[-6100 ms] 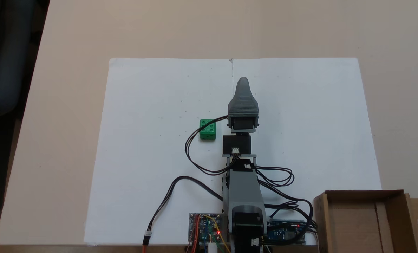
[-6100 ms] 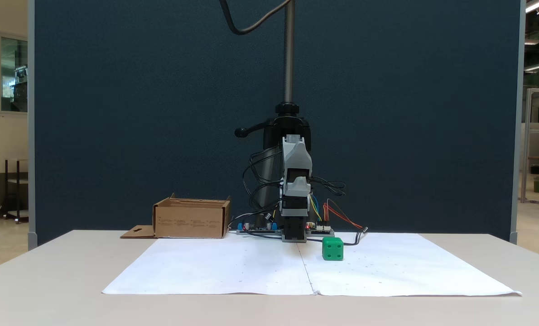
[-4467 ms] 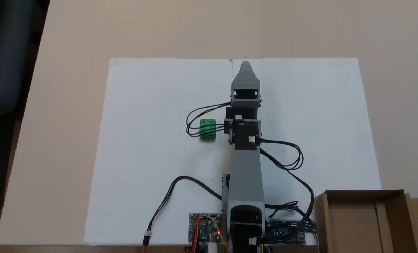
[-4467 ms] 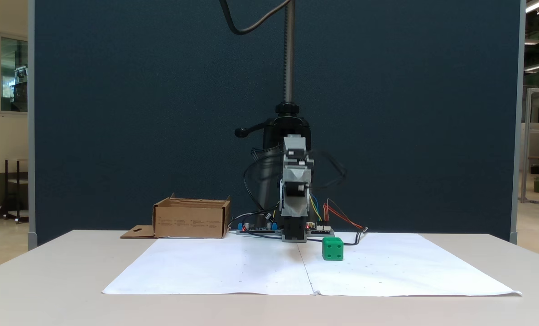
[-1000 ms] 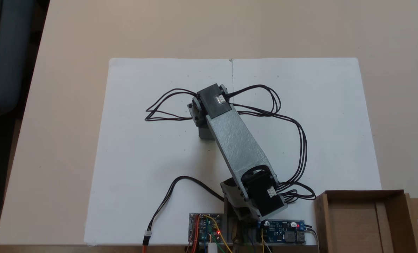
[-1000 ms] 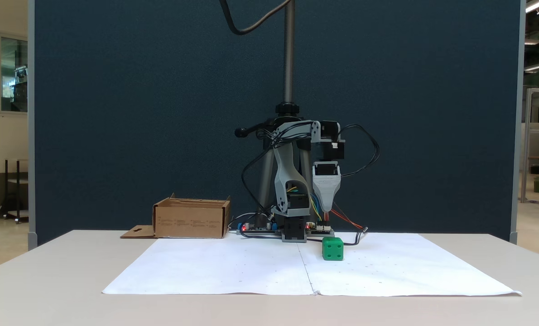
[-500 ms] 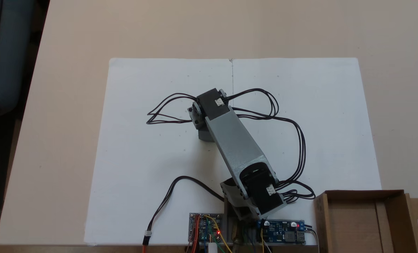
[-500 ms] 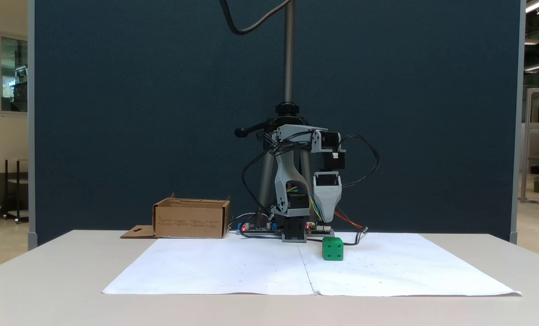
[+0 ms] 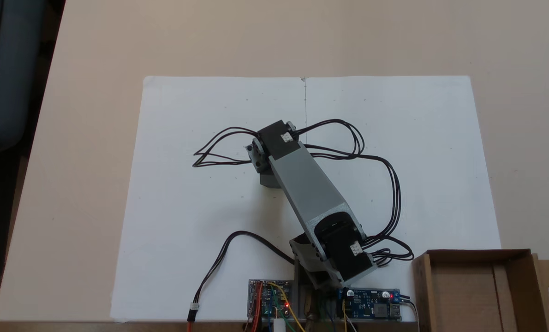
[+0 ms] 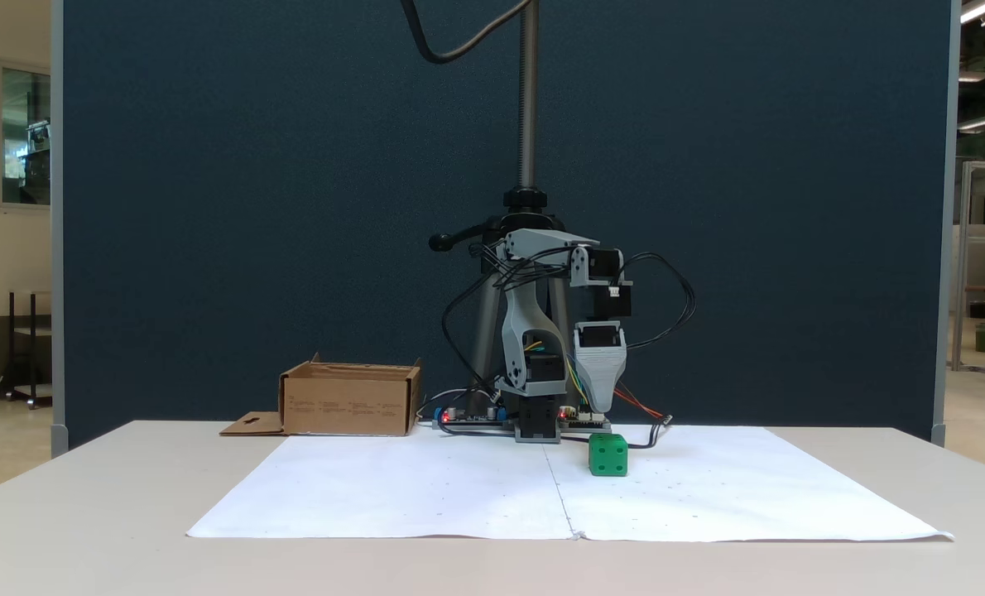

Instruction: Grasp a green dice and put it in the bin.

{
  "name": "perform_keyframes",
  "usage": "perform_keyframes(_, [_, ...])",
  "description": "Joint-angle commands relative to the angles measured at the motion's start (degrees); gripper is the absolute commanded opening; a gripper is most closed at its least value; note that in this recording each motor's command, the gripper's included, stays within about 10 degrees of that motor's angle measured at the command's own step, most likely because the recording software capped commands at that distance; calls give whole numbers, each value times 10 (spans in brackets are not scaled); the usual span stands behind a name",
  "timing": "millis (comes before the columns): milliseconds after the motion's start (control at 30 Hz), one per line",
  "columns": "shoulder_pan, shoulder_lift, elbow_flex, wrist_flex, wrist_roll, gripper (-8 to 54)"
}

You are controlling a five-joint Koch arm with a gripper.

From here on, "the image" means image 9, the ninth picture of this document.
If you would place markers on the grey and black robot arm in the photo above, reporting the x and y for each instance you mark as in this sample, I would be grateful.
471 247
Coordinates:
304 189

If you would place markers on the green circuit board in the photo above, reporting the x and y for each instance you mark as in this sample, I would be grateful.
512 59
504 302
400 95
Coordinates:
270 299

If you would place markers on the blue circuit board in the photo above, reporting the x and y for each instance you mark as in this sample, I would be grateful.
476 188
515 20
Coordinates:
371 304

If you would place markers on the brown cardboard box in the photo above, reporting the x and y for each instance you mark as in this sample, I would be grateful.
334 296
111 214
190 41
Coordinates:
468 295

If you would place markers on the dark office chair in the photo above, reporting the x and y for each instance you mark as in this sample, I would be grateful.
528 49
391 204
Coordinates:
11 69

